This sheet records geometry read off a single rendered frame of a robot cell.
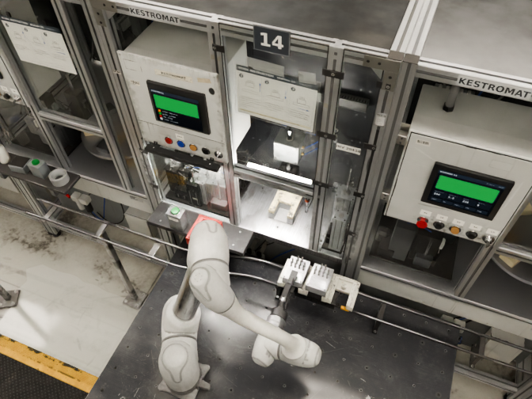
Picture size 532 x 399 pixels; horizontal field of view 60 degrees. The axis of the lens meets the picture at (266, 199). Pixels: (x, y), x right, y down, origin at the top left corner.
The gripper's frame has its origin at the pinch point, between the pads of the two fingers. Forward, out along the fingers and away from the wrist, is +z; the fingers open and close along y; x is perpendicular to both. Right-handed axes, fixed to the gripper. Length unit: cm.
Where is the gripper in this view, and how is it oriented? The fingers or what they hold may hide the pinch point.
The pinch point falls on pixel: (293, 280)
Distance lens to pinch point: 220.4
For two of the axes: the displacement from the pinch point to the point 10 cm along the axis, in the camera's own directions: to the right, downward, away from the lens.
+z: 3.7, -7.5, 5.5
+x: -9.3, -2.8, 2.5
